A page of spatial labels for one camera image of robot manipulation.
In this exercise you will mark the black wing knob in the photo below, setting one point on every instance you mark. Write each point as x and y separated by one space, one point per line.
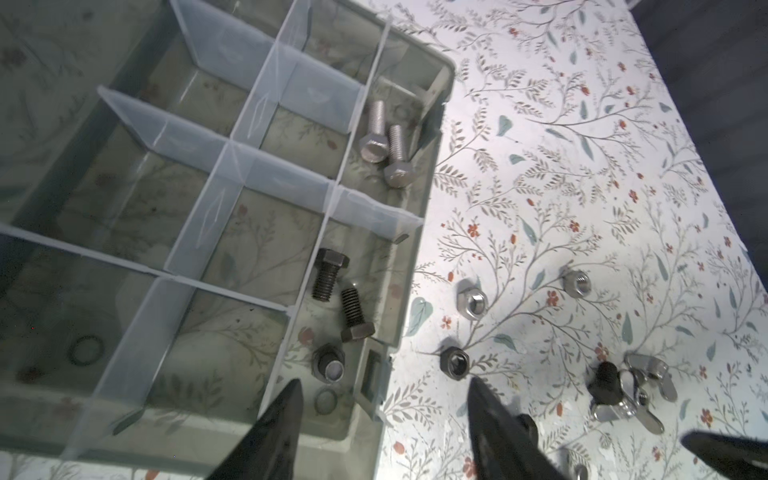
605 388

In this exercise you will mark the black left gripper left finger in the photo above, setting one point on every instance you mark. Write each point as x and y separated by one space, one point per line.
269 448

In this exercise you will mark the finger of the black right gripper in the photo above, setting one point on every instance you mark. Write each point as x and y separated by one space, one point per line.
732 457

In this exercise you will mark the silver hex bolt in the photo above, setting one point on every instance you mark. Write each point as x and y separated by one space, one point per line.
399 173
374 145

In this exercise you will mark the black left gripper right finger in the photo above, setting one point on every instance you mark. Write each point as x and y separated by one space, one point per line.
501 446

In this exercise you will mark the black hex nut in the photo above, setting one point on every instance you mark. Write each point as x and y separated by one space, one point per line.
454 363

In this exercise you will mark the silver cap nut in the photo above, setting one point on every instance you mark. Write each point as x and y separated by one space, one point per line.
577 284

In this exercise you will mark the black hex bolt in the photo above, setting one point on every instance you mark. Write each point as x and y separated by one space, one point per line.
357 328
328 262

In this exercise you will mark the green transparent organizer box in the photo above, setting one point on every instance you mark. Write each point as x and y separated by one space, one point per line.
156 286

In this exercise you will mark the silver wing nut pile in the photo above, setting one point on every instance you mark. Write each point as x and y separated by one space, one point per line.
643 372

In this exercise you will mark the silver hex nut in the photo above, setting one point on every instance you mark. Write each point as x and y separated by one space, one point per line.
472 303

